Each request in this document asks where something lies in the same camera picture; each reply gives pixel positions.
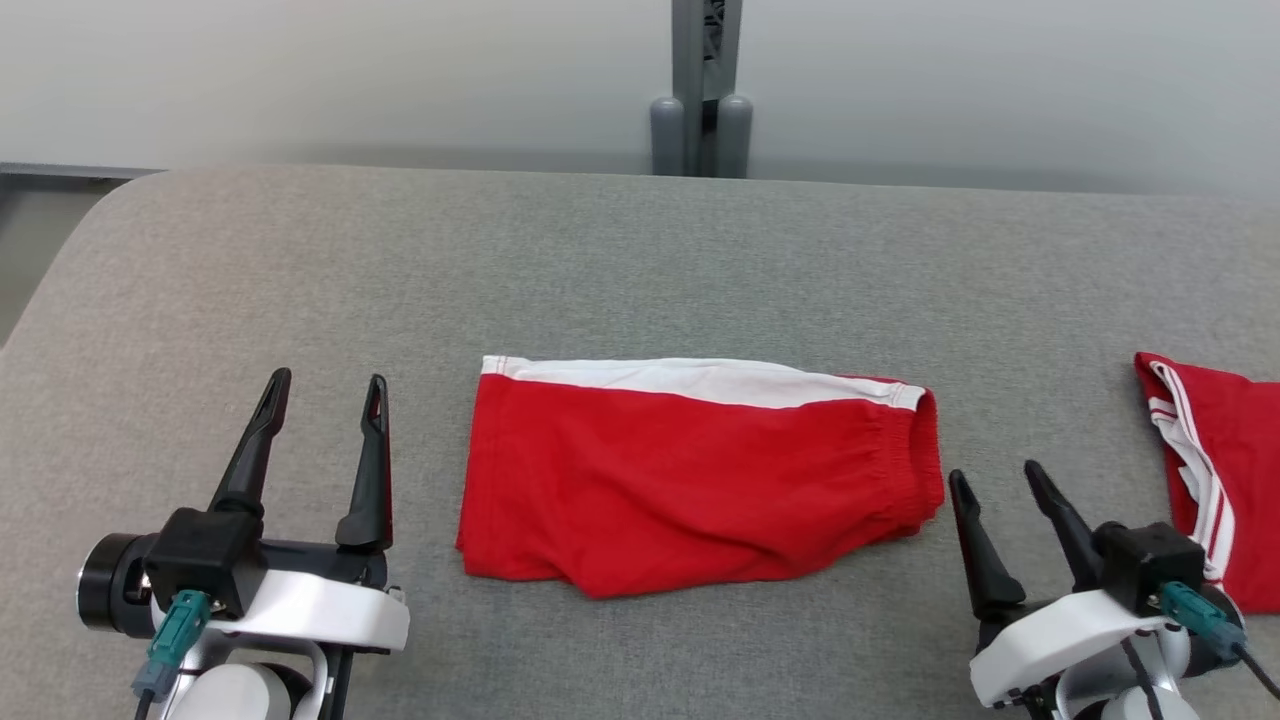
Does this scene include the grey metal post with cylinders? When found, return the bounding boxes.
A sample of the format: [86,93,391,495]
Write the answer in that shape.
[650,0,754,179]

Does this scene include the red shorts with number print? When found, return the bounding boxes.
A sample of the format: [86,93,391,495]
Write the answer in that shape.
[455,355,946,601]

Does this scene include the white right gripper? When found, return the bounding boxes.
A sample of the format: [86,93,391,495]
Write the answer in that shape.
[948,460,1181,709]

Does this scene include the black cable with teal connector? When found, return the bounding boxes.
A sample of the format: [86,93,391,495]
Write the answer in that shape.
[132,590,214,720]
[1160,582,1280,701]

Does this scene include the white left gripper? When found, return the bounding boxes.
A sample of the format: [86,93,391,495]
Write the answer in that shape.
[150,367,411,720]

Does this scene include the dark wall baseboard strip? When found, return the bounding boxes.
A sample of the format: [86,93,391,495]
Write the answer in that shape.
[0,160,166,191]

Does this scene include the red garment with white stripes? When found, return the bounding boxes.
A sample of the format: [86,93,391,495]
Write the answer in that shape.
[1134,351,1280,614]

